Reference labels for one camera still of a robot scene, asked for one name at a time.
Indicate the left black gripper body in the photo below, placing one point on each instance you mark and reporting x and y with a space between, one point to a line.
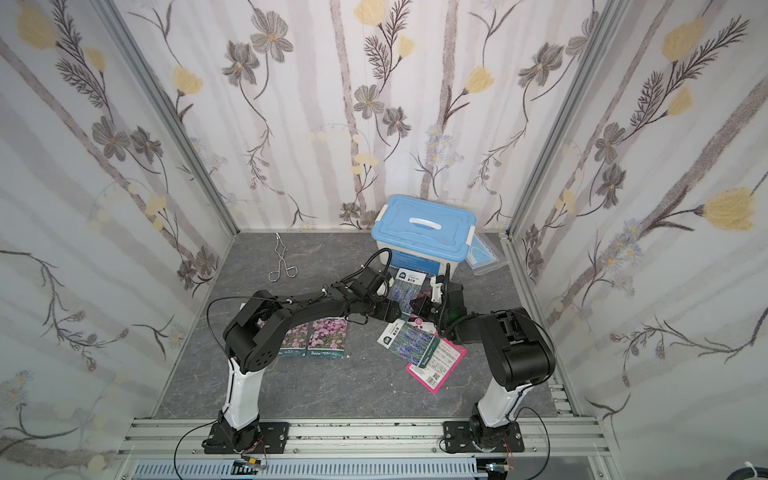
393 308

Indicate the clear bag of masks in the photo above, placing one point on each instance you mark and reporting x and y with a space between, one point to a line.
483 256

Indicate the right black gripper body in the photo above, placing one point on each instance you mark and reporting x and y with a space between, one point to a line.
435 305

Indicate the white cosmos seed packet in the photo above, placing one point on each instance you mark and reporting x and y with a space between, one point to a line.
295 343

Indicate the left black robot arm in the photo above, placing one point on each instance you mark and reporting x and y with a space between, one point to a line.
253 338

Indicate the metal scissor tongs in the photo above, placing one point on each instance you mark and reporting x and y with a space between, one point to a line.
282 269

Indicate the pink back seed packet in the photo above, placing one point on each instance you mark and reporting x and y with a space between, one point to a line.
443 362

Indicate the white slotted cable duct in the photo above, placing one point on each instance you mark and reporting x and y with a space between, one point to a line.
409 468

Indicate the lavender seed packet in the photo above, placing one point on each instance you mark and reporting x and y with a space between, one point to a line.
405 287
410 343

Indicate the blue lid storage box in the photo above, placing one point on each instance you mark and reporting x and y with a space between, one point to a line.
424 235

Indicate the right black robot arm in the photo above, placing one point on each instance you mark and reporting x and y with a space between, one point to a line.
519 356

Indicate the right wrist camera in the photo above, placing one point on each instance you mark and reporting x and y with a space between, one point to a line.
436 290

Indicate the pink phlox seed packet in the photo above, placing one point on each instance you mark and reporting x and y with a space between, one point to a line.
328 338

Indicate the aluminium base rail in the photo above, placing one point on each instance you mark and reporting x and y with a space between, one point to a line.
555 448

